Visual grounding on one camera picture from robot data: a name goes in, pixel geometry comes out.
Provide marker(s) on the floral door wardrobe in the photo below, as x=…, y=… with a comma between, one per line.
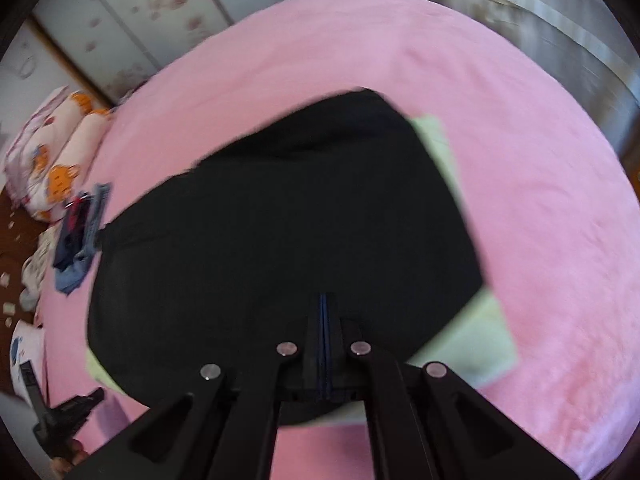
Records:
x=150, y=15

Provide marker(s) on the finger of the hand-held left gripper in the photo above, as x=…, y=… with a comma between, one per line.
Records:
x=90, y=399

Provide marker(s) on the dark navy garment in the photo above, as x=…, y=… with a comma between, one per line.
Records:
x=77, y=230

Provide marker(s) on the white printed cloth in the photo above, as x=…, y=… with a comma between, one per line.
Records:
x=37, y=270

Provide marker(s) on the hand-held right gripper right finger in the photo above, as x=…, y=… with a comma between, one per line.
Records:
x=336, y=355

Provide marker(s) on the blue denim pants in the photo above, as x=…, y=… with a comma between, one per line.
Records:
x=75, y=275

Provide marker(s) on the light green and black jacket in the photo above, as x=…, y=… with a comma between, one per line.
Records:
x=280, y=220

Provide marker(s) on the white cloth with blue print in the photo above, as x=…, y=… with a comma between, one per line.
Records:
x=27, y=355

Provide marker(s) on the person's left hand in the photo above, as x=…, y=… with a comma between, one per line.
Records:
x=70, y=460

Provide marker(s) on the pink fleece blanket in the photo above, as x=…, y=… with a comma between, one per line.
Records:
x=530, y=185

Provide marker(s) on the scattered paper scraps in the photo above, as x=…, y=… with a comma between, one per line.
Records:
x=7, y=280

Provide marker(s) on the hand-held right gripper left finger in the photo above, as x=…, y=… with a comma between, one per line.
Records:
x=312, y=355

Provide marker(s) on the orange cartoon printed quilt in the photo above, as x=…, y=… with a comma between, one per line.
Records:
x=65, y=155

